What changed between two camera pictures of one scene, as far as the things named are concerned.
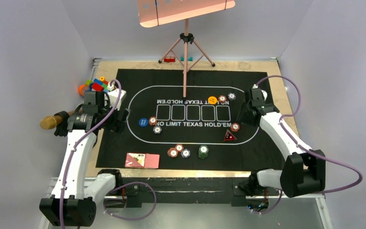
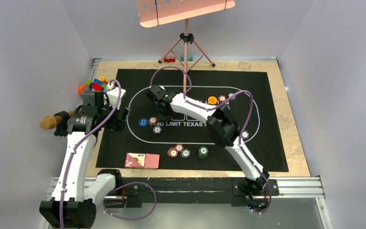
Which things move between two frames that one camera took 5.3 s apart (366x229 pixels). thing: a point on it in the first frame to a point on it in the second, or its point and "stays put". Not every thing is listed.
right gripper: [241, 117] to [161, 116]
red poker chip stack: [172, 152] stays put
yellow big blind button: [212, 100] stays put
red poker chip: [222, 98] stays put
